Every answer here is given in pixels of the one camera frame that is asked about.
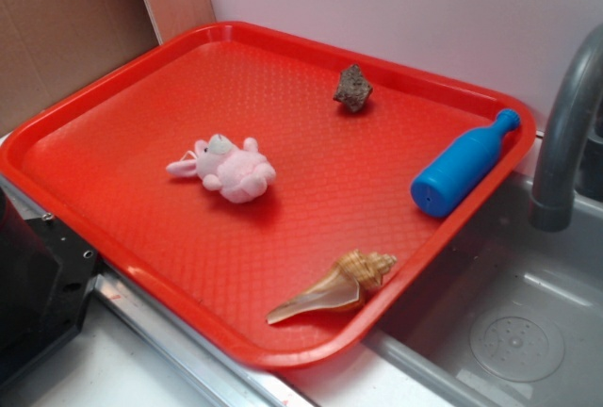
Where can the tan conch seashell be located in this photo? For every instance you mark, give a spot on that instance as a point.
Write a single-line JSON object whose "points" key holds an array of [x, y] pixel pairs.
{"points": [[345, 286]]}

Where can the red plastic tray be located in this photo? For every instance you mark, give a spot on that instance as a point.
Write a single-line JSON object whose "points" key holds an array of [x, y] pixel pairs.
{"points": [[98, 160]]}

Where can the blue plastic bottle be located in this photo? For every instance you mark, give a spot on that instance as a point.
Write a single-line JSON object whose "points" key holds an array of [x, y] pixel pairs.
{"points": [[443, 184]]}

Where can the grey sink faucet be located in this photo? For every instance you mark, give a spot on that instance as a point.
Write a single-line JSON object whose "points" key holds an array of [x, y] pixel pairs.
{"points": [[570, 158]]}

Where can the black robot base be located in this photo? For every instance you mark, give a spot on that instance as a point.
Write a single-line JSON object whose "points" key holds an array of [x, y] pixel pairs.
{"points": [[47, 275]]}

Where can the pink plush bunny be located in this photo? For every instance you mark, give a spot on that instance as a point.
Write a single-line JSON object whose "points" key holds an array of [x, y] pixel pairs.
{"points": [[238, 174]]}

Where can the brown cardboard panel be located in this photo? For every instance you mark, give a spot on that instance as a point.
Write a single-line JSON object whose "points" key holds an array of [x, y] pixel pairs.
{"points": [[52, 48]]}

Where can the grey plastic sink basin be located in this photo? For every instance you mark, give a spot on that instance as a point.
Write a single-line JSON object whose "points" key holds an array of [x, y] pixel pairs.
{"points": [[505, 314]]}

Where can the brown rock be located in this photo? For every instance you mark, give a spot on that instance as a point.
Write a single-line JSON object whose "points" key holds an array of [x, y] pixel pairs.
{"points": [[353, 89]]}

